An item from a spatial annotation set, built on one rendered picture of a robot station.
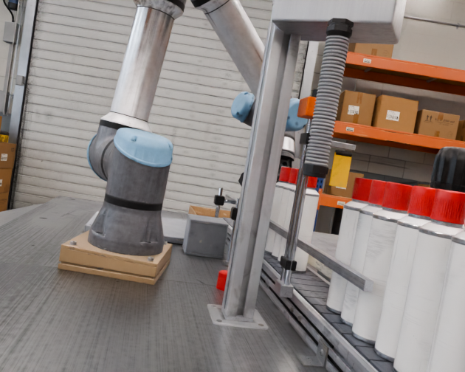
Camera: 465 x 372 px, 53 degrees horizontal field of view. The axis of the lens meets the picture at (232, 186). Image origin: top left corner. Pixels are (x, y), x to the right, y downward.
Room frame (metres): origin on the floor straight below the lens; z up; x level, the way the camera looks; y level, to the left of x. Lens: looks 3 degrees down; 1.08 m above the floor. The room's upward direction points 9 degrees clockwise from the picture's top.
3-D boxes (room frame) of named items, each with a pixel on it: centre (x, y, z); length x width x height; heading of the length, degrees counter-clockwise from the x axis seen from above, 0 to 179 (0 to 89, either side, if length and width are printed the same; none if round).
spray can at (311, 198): (0.93, -0.15, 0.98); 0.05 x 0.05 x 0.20
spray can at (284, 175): (1.09, -0.12, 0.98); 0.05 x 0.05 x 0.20
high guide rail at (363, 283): (1.09, -0.09, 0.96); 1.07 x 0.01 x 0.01; 11
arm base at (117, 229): (0.93, 0.19, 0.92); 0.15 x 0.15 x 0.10
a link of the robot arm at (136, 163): (0.93, 0.19, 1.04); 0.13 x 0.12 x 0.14; 33
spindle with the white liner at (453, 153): (0.94, -0.44, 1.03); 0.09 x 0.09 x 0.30
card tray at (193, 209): (1.79, 0.01, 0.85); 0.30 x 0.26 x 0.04; 11
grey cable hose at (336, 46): (0.63, -0.11, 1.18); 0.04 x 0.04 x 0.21
